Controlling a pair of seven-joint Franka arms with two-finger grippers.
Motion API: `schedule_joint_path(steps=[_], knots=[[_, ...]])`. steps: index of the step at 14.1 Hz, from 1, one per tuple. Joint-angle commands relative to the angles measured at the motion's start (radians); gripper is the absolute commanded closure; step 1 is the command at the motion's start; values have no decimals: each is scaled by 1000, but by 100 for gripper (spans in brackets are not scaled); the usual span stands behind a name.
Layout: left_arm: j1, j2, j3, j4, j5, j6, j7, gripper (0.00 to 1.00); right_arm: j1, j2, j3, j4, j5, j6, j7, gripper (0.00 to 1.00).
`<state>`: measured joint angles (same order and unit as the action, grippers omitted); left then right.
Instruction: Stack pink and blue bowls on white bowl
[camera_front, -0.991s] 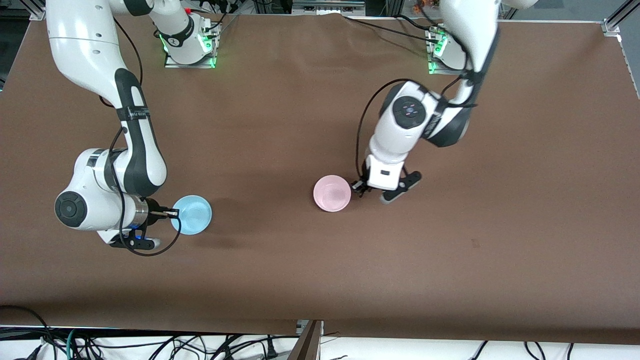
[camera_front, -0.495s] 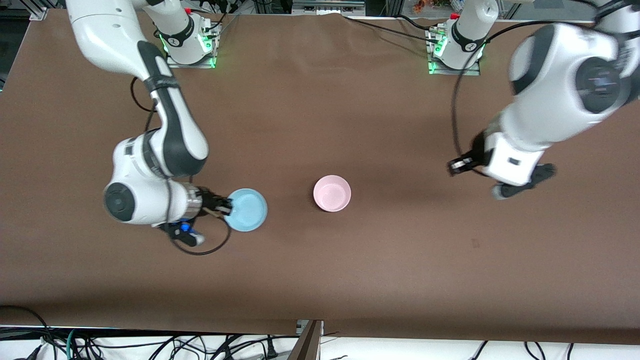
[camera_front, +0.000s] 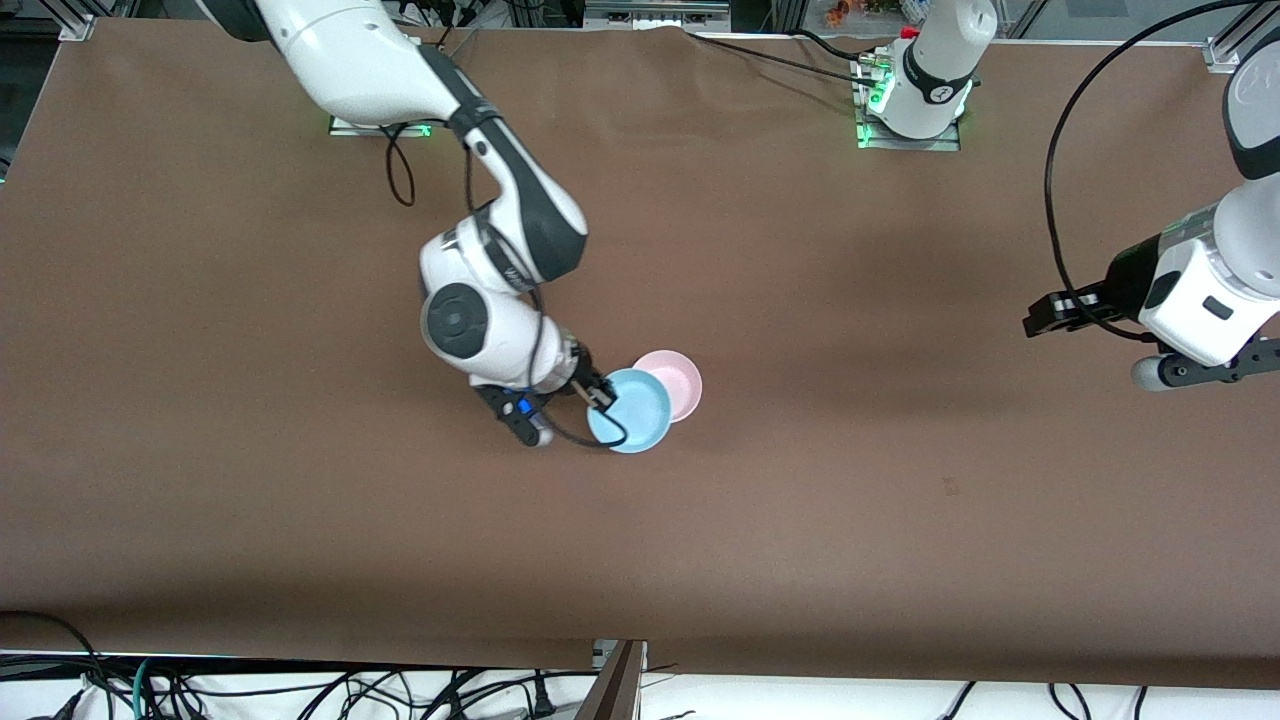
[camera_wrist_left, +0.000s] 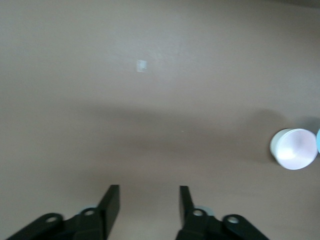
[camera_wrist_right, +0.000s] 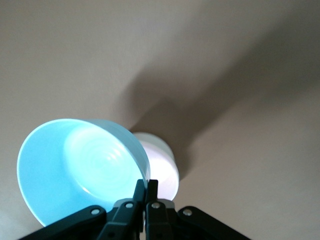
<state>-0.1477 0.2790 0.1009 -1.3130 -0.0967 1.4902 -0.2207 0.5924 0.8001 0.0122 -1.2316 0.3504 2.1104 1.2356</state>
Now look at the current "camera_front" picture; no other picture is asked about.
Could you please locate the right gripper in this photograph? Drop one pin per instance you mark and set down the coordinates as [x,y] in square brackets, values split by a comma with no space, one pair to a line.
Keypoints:
[583,370]

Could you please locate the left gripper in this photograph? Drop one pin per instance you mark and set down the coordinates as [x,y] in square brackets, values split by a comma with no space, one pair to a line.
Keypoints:
[1128,277]

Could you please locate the blue bowl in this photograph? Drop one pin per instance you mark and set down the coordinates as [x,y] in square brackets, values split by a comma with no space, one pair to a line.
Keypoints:
[640,415]

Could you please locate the pink bowl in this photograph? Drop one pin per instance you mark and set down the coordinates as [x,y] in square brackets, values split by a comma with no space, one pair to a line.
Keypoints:
[680,385]

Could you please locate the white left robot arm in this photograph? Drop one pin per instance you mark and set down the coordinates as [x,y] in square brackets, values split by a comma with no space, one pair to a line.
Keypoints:
[940,90]

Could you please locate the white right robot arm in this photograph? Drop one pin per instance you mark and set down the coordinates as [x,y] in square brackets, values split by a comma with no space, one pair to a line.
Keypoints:
[350,60]

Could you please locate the brown table cover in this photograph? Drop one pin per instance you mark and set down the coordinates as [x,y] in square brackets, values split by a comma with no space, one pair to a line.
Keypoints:
[800,250]

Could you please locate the black power plug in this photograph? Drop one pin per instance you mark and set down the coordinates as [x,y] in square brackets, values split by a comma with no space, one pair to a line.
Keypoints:
[542,700]

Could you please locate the grey metal box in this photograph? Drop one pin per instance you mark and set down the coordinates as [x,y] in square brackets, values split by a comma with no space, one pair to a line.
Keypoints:
[655,14]

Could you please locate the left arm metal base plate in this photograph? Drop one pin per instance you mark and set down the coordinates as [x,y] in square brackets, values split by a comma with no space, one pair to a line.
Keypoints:
[940,145]

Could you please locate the aluminium frame post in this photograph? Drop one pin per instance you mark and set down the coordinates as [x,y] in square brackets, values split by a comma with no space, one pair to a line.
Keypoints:
[612,690]

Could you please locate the aluminium frame strut with bracket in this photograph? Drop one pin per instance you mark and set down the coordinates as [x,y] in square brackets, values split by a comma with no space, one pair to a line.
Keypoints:
[1225,52]

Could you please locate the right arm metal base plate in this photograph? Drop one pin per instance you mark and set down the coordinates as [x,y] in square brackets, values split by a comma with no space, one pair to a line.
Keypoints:
[350,128]

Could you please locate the aluminium frame corner bracket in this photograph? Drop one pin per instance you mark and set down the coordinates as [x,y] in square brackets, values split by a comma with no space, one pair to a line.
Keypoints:
[85,25]

